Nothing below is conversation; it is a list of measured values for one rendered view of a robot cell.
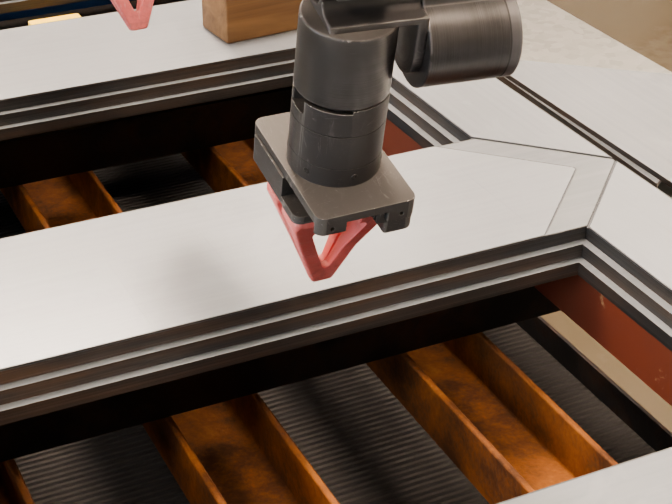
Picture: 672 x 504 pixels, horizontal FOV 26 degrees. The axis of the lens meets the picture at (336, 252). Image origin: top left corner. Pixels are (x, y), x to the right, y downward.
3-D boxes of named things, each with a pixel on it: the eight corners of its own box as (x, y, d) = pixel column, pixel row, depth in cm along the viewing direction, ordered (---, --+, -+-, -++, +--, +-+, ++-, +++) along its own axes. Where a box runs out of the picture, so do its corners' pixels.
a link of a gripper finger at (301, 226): (337, 220, 99) (350, 110, 93) (382, 289, 95) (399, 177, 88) (244, 241, 97) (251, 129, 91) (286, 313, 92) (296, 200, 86)
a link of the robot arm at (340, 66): (287, -26, 82) (319, 30, 78) (401, -38, 84) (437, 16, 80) (279, 75, 86) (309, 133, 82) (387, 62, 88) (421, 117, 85)
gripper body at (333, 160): (344, 123, 94) (355, 26, 89) (414, 222, 87) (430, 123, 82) (251, 142, 92) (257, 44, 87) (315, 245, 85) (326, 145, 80)
